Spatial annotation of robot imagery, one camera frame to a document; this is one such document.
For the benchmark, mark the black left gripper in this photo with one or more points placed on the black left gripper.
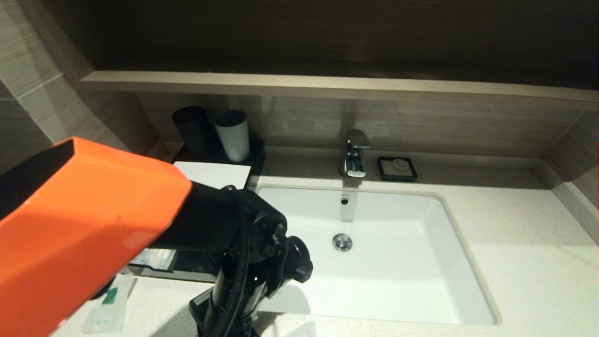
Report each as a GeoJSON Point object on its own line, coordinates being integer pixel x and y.
{"type": "Point", "coordinates": [208, 313]}

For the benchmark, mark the black pull-out drawer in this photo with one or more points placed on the black pull-out drawer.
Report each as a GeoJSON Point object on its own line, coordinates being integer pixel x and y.
{"type": "Point", "coordinates": [196, 267]}

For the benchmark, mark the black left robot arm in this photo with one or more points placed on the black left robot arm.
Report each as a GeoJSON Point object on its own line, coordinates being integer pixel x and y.
{"type": "Point", "coordinates": [93, 224]}

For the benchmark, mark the black glossy storage box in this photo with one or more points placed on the black glossy storage box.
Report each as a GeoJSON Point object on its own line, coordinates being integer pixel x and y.
{"type": "Point", "coordinates": [257, 164]}

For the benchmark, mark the folded sachet with green label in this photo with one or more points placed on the folded sachet with green label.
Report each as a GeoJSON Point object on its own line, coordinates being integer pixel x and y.
{"type": "Point", "coordinates": [110, 306]}

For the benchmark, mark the chrome sink drain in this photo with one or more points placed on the chrome sink drain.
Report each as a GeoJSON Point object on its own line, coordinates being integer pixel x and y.
{"type": "Point", "coordinates": [342, 242]}

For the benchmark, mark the white cup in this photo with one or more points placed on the white cup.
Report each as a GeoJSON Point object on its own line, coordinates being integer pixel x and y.
{"type": "Point", "coordinates": [233, 138]}

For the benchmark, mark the black cup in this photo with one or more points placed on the black cup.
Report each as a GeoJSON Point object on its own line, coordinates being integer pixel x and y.
{"type": "Point", "coordinates": [191, 131]}

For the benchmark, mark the white ceramic sink basin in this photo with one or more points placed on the white ceramic sink basin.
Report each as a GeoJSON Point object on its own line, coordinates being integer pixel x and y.
{"type": "Point", "coordinates": [398, 271]}

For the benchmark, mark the chrome faucet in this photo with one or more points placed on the chrome faucet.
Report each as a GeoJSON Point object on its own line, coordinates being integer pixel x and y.
{"type": "Point", "coordinates": [354, 157]}

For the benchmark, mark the black square soap dish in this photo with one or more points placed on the black square soap dish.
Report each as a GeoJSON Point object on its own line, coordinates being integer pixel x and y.
{"type": "Point", "coordinates": [383, 175]}

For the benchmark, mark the small round soap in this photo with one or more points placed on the small round soap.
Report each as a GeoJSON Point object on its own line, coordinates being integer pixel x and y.
{"type": "Point", "coordinates": [400, 164]}

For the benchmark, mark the wooden wall shelf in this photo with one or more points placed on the wooden wall shelf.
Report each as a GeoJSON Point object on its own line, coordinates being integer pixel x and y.
{"type": "Point", "coordinates": [327, 86]}

